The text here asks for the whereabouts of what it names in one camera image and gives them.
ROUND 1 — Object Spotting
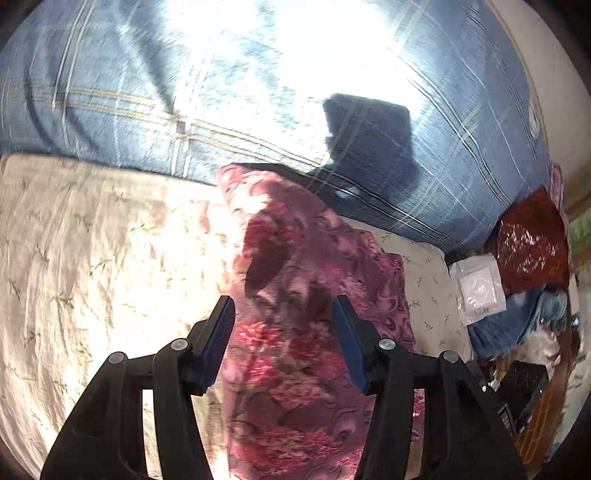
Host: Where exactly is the blue cloth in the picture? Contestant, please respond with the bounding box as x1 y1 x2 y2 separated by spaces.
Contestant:
468 288 568 358

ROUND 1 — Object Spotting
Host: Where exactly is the white plastic packet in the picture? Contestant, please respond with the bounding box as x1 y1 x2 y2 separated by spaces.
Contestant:
449 254 507 326

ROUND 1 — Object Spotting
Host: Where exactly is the pink floral shirt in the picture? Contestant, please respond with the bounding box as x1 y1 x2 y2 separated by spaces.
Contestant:
216 164 426 480

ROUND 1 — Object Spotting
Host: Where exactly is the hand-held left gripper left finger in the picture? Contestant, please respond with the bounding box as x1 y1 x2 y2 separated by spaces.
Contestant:
41 295 237 480

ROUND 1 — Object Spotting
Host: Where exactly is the black box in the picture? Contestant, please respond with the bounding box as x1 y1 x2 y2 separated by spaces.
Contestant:
489 360 550 435

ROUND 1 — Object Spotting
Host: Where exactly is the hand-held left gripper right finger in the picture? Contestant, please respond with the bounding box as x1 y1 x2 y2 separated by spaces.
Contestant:
331 295 527 480

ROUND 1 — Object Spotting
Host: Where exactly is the white leaf-print bedsheet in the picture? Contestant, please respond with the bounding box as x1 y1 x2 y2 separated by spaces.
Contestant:
0 152 474 480

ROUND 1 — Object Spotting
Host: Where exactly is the blue plaid quilt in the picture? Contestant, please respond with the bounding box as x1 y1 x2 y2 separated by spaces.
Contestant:
0 0 552 252

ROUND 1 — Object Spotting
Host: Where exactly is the red plastic bag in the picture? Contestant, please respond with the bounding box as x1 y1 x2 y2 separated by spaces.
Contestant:
496 187 571 296

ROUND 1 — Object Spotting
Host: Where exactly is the purple cloth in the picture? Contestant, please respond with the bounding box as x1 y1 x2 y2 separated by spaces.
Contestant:
547 164 571 217

